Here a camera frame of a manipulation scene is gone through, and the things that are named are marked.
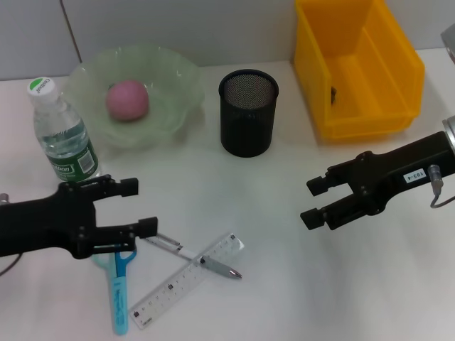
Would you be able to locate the green glass fruit plate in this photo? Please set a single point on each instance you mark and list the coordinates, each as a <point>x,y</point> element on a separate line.
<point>170,89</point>

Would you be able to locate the pink peach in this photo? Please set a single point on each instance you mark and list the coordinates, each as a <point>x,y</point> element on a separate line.
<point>127,101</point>

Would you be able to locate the yellow plastic storage bin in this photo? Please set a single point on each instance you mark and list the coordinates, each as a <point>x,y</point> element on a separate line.
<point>355,71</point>

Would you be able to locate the black mesh pen holder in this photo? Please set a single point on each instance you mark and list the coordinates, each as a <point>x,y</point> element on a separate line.
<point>247,124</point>

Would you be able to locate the transparent plastic ruler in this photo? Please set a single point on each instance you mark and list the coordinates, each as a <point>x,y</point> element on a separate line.
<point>170,284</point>

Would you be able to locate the blue capped scissors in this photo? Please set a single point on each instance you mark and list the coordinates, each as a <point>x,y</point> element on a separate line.
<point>119,295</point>

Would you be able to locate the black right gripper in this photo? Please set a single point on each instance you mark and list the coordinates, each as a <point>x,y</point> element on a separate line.
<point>398,170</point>

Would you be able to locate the clear water bottle green label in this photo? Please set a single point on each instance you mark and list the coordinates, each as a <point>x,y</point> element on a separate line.
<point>64,142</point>

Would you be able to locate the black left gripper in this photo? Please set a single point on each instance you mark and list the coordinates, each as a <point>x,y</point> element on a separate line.
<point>46,223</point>

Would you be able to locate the white grey ballpoint pen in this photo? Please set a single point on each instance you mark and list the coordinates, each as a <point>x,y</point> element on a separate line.
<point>217,266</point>

